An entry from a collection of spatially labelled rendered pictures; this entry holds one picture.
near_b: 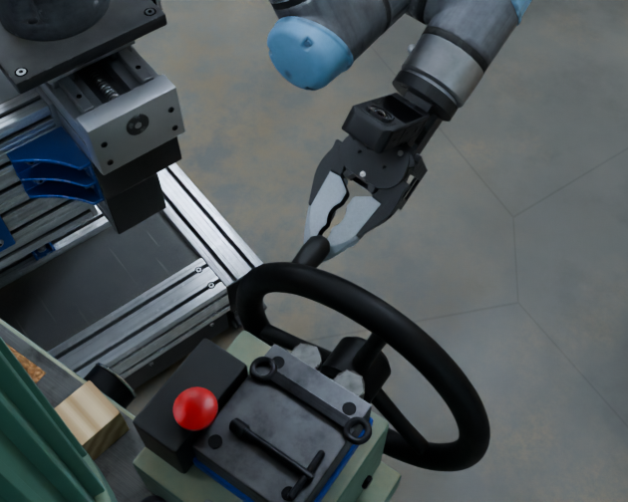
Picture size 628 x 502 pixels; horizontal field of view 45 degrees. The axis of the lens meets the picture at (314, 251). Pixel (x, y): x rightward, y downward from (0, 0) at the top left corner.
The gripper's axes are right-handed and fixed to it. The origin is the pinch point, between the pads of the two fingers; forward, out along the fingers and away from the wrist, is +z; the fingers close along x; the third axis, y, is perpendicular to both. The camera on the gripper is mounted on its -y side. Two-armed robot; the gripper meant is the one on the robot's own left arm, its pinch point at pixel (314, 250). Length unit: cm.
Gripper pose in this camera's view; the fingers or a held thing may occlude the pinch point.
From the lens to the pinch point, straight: 76.6
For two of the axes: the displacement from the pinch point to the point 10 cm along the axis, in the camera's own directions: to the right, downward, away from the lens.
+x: -7.9, -5.4, 2.7
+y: 2.4, 1.2, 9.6
